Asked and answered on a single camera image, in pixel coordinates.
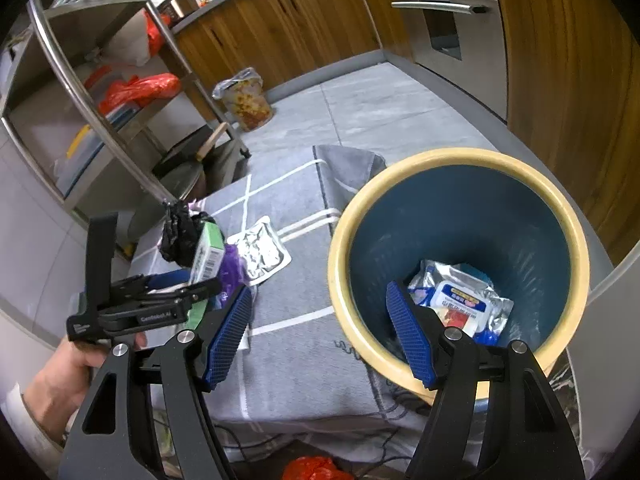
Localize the black wok with wooden handle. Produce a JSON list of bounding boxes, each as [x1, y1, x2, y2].
[[152, 122, 229, 200]]

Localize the green white medicine box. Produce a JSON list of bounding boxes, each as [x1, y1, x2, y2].
[[189, 221, 226, 284]]

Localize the black plastic bag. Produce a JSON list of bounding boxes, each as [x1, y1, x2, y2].
[[160, 200, 215, 268]]

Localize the stainless steel shelf rack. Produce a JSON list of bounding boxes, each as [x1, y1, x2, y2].
[[1, 0, 250, 237]]

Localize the stainless steel oven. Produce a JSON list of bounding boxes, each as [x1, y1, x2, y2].
[[390, 0, 508, 119]]

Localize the grey striped towel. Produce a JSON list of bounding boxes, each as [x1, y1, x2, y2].
[[198, 145, 428, 474]]

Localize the wooden kitchen cabinets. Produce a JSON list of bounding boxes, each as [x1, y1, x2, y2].
[[174, 0, 639, 263]]

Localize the wet wipes packet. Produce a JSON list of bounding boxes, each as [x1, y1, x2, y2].
[[408, 259, 514, 346]]

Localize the blue bin with yellow rim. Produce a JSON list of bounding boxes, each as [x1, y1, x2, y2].
[[328, 148, 590, 402]]

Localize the silver foil blister pack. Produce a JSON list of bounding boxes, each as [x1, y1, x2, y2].
[[227, 216, 292, 286]]

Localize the person's left hand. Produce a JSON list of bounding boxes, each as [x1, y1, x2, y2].
[[22, 331, 149, 443]]

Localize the purple spray bottle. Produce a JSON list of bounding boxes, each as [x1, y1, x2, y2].
[[216, 244, 248, 307]]

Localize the red plastic bag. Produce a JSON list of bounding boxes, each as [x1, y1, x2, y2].
[[98, 73, 182, 115]]

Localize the floral trash bin with liner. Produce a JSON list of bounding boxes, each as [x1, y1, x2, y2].
[[212, 67, 273, 132]]

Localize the steel pot on counter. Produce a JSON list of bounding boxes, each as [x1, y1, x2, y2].
[[157, 0, 200, 25]]

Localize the red bag on floor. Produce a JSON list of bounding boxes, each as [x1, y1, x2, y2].
[[281, 456, 355, 480]]

